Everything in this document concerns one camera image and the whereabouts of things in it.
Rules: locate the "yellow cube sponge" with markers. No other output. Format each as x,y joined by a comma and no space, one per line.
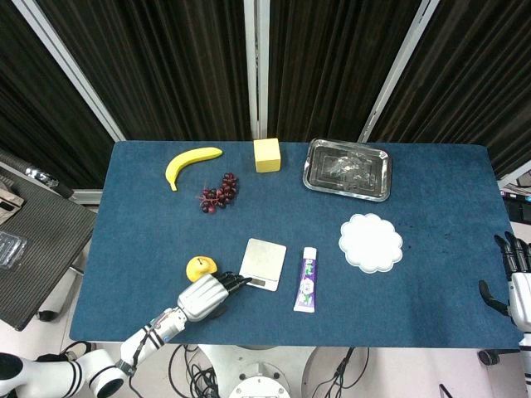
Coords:
267,155

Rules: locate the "clear plastic packaging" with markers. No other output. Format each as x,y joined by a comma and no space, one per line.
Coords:
10,250

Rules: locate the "purple white toothpaste tube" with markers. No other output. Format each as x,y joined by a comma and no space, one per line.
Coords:
306,282

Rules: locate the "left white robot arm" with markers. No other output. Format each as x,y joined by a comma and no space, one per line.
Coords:
137,344

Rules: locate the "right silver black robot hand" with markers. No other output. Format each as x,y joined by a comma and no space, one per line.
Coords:
522,294

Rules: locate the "dark cluttered side desk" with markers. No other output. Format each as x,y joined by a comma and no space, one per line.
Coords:
516,203

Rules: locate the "brown paper bag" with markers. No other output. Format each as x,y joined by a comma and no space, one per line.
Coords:
8,199

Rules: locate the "rectangular metal tray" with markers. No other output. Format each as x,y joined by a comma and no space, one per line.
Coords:
348,170

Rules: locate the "small digital kitchen scale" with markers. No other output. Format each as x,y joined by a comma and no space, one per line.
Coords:
265,257

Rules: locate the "yellow pear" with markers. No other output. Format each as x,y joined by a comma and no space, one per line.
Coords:
197,269

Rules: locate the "yellow banana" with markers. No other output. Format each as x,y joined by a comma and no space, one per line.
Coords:
186,161

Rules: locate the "black mesh office chair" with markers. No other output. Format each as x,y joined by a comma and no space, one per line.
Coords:
45,236

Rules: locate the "white frame post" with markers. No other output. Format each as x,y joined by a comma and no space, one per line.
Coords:
256,66
398,70
70,70

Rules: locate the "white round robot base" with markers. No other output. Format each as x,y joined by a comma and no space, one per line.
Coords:
259,373

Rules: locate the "blue table cloth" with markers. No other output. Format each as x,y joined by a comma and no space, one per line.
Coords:
373,315

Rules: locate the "dark red grape bunch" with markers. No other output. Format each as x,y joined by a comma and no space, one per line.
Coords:
224,192

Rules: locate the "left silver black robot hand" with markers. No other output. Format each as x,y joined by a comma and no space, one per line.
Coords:
203,296

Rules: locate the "white flower-shaped plate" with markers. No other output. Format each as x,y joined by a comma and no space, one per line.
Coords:
371,242

